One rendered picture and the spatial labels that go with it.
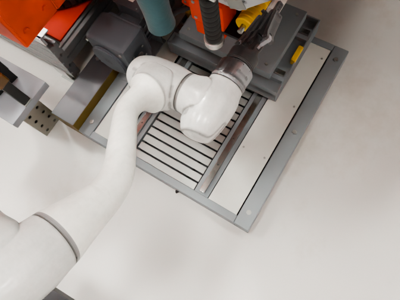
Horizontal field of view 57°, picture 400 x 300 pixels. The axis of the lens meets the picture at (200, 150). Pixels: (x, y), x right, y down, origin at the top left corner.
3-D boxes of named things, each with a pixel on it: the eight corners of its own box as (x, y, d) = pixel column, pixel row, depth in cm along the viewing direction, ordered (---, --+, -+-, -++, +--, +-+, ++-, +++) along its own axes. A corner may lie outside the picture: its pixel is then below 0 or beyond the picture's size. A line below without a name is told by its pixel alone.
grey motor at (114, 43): (199, 23, 162) (186, -40, 129) (146, 100, 154) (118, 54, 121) (164, 8, 167) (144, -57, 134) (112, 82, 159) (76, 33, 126)
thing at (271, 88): (316, 33, 154) (321, 18, 144) (275, 103, 146) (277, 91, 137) (213, -10, 167) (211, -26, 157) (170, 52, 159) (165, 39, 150)
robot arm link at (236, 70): (249, 96, 88) (262, 76, 89) (224, 71, 83) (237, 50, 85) (227, 96, 96) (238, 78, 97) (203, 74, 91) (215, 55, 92)
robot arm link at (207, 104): (243, 82, 83) (194, 61, 87) (207, 140, 80) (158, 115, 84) (246, 104, 93) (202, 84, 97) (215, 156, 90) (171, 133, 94)
